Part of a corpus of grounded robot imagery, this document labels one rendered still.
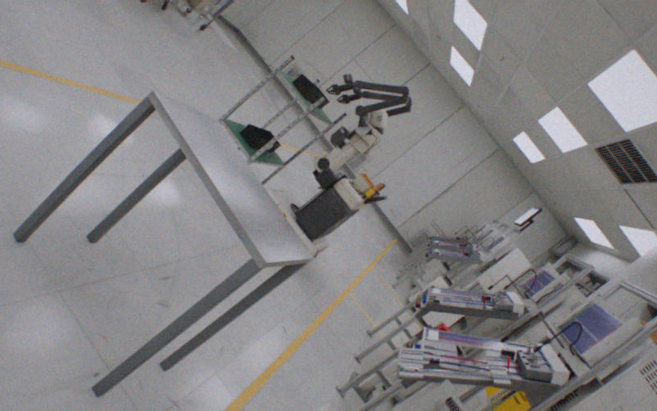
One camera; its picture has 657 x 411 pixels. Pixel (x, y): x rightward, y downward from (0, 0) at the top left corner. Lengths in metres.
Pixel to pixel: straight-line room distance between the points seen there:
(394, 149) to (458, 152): 1.41
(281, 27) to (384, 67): 2.65
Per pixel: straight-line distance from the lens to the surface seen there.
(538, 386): 2.76
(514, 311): 4.15
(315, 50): 12.13
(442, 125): 11.44
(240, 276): 1.54
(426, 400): 2.44
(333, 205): 4.06
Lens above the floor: 1.31
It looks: 10 degrees down
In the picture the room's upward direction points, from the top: 51 degrees clockwise
